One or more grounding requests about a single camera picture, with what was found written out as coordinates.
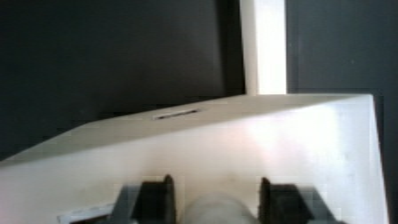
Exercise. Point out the white cabinet box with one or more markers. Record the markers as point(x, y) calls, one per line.
point(292, 138)

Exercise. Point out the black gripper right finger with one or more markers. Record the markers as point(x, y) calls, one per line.
point(291, 205)

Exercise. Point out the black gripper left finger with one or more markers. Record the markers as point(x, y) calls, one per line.
point(147, 204)

